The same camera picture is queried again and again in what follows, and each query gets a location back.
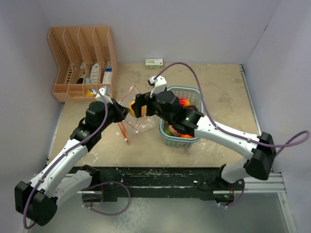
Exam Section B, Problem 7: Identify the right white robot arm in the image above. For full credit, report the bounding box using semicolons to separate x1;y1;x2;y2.
131;91;276;190

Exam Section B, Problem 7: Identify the orange file organizer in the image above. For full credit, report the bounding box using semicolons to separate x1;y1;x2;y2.
48;26;118;102

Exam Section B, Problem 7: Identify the white blue bottle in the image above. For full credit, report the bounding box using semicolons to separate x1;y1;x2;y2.
102;61;112;84

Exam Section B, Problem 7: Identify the small green white box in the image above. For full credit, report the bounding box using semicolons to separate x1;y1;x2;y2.
145;58;163;69

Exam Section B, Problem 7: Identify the pink peach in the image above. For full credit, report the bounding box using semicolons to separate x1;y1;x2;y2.
169;125;181;137

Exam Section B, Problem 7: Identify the yellow peach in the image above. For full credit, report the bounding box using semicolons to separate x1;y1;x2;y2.
129;100;147;118

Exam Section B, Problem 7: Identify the clear orange-zip bag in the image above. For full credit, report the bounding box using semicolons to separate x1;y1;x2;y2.
116;84;156;136

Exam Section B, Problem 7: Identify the yellow sponge block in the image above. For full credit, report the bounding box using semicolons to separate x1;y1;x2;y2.
86;89;96;97

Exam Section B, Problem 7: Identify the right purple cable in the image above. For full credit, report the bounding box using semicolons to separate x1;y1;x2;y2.
155;62;311;209

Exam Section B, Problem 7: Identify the dark purple fruit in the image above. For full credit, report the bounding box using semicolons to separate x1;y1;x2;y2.
186;105;198;111

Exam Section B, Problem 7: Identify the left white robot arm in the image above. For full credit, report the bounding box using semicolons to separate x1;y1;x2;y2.
14;100;130;230

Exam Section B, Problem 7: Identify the orange fruit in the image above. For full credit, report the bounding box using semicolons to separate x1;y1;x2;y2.
180;134;193;138

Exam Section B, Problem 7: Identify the white pack in organizer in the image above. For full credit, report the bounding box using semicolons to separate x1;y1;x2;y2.
89;63;100;83

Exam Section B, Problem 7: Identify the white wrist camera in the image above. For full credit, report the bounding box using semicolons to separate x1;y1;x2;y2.
148;76;167;98
90;86;112;102

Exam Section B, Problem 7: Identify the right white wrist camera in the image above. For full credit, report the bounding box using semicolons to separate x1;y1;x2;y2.
148;76;167;98

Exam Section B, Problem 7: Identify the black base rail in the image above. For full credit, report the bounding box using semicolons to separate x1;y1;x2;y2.
81;166;245;202

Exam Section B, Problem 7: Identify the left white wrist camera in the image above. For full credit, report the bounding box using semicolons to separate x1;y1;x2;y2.
90;86;112;102

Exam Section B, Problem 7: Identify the blue plastic basket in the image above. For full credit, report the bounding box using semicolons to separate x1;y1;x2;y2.
159;85;204;148

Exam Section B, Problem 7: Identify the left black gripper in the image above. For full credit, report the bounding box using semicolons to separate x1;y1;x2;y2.
98;98;129;132

